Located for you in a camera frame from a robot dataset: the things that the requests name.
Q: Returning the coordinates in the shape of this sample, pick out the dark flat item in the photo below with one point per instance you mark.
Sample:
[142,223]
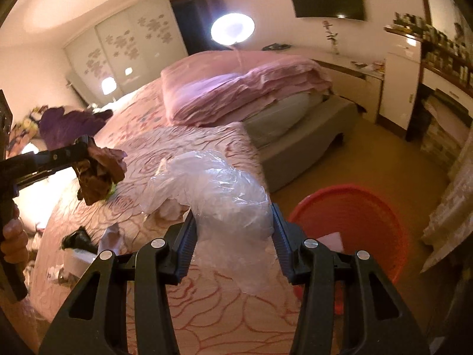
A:
[276,46]

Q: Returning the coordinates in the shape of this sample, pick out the small black item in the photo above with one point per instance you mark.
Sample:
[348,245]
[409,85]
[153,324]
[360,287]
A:
[77,240]

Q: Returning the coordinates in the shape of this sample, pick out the tall white cabinet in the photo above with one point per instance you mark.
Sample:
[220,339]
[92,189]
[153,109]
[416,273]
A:
[401,81]

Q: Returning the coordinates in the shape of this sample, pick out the dark wooden door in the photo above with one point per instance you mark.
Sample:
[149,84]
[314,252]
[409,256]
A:
[192,22]

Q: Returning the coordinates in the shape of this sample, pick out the stack of folded fabrics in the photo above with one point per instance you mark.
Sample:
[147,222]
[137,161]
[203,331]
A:
[441,133]

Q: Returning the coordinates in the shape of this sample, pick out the clear plastic bag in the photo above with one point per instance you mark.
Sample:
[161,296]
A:
[229,192]

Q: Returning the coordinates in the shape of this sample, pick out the papers on console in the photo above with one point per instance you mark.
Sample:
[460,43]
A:
[369,66]

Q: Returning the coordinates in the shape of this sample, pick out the wood-framed mirror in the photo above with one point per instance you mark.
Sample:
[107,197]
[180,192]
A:
[443,3]

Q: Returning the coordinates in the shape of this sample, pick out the person's left hand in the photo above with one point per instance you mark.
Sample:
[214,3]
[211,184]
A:
[14,242]

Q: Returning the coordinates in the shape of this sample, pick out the flower in slim vase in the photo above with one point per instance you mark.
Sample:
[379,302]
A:
[333,39]

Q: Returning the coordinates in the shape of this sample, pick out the white lace curtain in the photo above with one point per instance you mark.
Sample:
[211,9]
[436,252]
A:
[456,199]

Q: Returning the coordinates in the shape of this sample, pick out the white paper cup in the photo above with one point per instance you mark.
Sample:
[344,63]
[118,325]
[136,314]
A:
[79,264]

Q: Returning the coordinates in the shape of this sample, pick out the pink folded quilt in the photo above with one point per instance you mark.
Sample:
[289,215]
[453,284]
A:
[236,88]

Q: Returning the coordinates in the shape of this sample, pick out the colourful plush toys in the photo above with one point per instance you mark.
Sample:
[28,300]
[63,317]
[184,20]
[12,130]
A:
[27,129]

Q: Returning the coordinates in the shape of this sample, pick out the grey bed base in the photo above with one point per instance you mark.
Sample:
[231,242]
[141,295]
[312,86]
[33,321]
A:
[306,137]

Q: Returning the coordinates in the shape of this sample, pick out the low white console cabinet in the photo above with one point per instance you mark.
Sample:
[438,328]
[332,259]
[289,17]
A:
[364,88]

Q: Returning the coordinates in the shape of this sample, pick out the red plastic basin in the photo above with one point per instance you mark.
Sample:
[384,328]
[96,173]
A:
[354,214]

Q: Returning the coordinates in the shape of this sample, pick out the brown paper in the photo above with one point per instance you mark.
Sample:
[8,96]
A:
[99,172]

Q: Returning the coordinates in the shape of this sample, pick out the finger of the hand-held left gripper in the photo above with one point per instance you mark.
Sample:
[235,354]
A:
[55,155]
[44,176]

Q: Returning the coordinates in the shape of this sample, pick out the white dressing table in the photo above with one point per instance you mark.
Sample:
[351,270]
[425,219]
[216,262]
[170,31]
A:
[443,81]

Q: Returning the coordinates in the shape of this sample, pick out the flower-print sliding wardrobe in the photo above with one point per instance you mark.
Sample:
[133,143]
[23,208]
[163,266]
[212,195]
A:
[122,48]

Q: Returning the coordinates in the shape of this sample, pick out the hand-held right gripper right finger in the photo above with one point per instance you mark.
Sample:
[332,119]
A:
[281,238]

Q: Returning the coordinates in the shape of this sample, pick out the green crumpled wrapper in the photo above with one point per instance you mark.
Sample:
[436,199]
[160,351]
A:
[111,191]

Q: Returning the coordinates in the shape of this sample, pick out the purple cloth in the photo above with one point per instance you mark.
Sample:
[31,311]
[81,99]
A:
[70,125]

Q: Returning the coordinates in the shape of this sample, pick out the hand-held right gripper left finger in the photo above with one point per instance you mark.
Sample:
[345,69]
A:
[186,244]

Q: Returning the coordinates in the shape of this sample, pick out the pink rose-patterned bedspread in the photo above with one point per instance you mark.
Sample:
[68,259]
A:
[155,144]

